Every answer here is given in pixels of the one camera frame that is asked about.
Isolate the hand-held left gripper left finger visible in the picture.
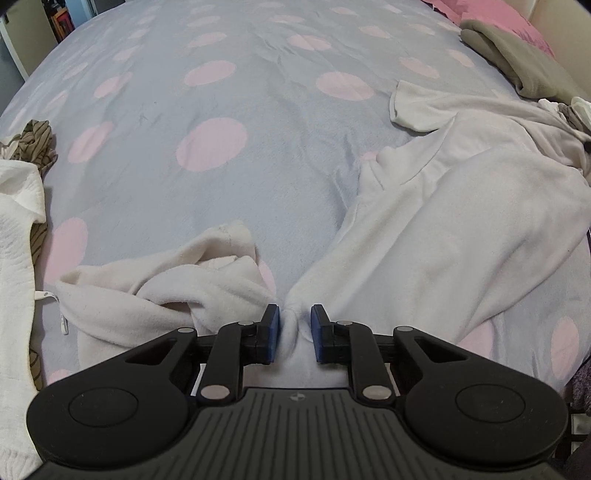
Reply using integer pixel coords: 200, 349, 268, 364
122, 303, 281, 402

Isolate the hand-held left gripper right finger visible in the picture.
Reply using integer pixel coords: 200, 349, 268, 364
309, 303, 468, 401

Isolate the white fleece garment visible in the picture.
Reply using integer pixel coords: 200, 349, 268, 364
54, 79, 591, 398

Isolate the grey pink-dotted bed cover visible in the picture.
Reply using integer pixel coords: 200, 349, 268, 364
0, 0, 591, 402

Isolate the white knitted cloth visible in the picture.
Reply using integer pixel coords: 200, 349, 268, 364
0, 159, 52, 477

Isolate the brown striped garment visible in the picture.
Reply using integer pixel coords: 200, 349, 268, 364
0, 119, 59, 388

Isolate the small crumpled white cloth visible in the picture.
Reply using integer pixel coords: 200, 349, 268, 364
538, 95, 591, 176

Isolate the folded olive fleece garment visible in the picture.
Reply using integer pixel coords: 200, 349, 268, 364
459, 19, 591, 104

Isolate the pink pillow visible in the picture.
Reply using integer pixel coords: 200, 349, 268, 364
425, 0, 556, 58

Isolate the bookshelf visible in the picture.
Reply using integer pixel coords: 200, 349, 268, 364
50, 0, 93, 44

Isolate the beige headboard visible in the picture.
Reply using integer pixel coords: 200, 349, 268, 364
508, 0, 591, 79

